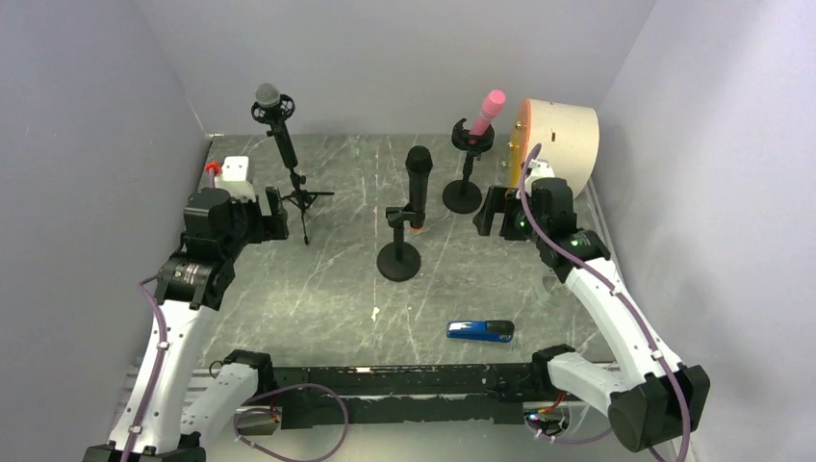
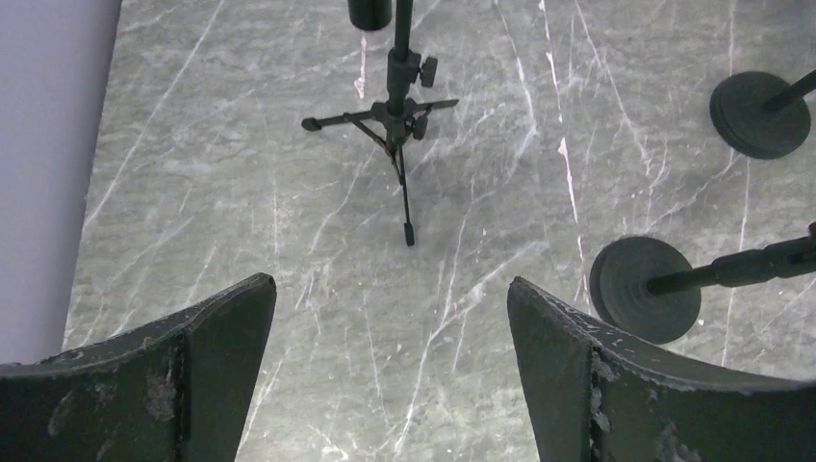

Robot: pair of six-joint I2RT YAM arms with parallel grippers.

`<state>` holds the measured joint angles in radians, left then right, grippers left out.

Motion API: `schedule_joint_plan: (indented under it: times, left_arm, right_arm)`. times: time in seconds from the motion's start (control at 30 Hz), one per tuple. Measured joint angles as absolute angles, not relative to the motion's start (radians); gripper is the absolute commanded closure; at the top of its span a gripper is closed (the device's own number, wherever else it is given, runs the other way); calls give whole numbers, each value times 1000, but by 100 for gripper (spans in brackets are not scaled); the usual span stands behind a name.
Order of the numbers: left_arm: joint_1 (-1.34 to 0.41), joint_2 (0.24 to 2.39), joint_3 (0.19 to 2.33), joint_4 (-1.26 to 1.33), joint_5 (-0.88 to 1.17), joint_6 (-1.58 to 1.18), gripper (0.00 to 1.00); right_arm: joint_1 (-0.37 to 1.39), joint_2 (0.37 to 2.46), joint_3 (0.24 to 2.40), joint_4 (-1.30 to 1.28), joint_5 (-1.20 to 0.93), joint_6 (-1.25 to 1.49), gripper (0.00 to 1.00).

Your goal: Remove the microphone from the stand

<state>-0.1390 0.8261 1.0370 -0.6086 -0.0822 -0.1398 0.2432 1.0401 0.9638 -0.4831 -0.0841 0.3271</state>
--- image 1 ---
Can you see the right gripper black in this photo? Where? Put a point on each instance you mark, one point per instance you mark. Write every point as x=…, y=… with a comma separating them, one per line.
x=497, y=202

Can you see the beige cylindrical drum box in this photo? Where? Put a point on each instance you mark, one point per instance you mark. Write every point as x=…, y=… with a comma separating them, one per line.
x=568, y=134

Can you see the black round-base clip stand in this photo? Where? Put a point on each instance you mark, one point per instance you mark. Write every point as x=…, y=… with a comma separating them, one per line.
x=398, y=261

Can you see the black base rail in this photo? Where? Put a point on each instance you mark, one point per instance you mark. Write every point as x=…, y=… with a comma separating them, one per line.
x=499, y=393

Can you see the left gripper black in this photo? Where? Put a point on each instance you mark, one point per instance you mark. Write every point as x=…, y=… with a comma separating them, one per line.
x=272, y=226

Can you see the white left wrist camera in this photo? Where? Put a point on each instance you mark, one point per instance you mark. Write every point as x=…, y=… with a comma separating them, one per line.
x=234, y=174

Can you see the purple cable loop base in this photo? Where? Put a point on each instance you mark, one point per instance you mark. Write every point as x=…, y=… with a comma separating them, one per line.
x=300, y=400

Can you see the black round-base shock-mount stand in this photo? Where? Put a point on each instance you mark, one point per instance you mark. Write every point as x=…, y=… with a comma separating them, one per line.
x=462, y=196

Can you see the black microphone orange end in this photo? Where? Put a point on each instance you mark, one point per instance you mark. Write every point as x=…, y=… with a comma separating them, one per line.
x=418, y=166

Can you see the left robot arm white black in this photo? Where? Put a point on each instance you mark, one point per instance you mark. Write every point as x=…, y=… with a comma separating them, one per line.
x=190, y=286

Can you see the pink microphone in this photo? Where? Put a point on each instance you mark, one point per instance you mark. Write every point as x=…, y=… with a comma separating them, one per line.
x=491, y=107

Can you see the grey-head microphone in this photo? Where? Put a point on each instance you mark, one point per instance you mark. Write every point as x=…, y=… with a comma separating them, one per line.
x=267, y=107

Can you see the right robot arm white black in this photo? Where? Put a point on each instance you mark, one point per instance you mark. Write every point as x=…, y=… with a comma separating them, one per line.
x=652, y=397

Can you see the blue black stapler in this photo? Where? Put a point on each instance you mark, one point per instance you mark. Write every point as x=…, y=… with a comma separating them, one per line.
x=494, y=331

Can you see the black tripod microphone stand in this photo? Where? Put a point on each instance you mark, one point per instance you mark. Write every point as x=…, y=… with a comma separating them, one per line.
x=302, y=199

